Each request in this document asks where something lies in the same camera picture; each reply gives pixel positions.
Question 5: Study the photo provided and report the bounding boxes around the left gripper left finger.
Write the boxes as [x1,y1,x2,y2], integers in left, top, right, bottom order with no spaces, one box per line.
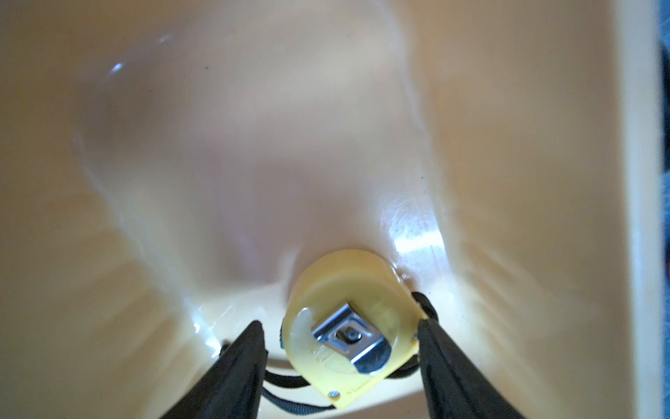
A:
[163,321,267,419]

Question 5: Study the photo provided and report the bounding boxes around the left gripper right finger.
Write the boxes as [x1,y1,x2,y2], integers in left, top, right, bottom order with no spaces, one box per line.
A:
[418,319,523,419]

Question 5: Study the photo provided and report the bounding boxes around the yellow tape measure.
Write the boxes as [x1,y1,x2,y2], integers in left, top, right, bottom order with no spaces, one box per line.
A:
[263,250,439,416]

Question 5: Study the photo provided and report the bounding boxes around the yellow storage tray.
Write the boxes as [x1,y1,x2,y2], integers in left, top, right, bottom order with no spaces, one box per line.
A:
[1,1,665,418]

